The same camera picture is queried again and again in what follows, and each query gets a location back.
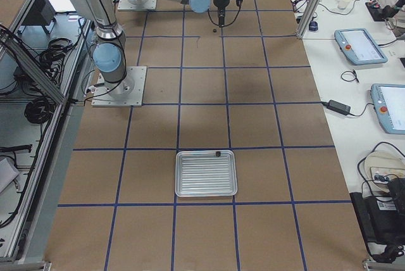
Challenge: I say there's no aluminium frame rail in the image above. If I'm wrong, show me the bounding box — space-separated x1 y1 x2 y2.
1 0 91 266

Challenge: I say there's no black power brick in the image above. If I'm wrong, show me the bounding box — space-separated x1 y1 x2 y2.
321 99 351 116

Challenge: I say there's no blue teach pendant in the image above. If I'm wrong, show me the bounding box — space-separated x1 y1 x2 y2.
334 28 388 65
370 84 404 135

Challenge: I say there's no aluminium frame post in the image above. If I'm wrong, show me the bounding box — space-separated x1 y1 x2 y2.
296 0 337 40

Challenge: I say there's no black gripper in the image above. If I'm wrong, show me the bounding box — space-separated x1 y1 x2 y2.
213 0 230 27

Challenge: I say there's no blue teach pendant near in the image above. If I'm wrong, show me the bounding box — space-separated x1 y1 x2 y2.
370 84 404 135

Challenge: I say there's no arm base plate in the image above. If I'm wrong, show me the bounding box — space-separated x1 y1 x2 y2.
91 66 147 107
118 0 157 11

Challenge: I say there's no silver metal tray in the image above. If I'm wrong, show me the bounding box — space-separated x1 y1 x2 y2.
175 150 238 198

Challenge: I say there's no blue teach pendant far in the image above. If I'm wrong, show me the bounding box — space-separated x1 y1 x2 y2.
334 28 388 65

